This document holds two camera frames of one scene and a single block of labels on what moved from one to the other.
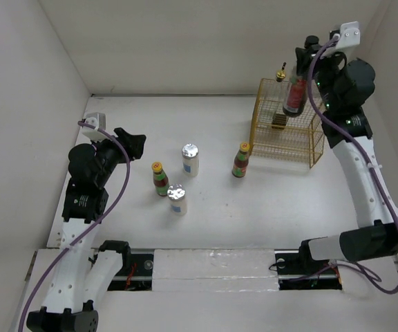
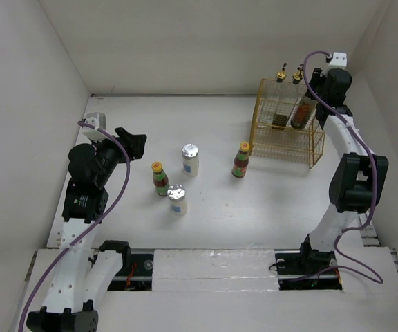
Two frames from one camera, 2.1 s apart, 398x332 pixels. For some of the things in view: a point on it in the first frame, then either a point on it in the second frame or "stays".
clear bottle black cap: (296, 94) -> (303, 113)
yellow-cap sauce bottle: (160, 179) stays
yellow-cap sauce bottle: (241, 161) stays
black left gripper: (135, 142) stays
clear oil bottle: (281, 92) stays
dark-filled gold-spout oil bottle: (279, 121) -> (302, 101)
